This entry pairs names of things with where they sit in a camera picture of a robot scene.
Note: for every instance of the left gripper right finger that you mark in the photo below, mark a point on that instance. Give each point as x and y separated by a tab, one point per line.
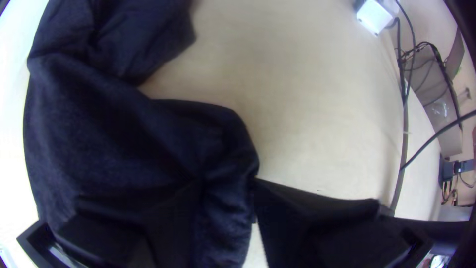
316	230

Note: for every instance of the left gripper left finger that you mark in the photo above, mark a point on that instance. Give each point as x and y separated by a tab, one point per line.
148	230

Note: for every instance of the black t-shirt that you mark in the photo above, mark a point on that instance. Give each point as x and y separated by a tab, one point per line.
111	130

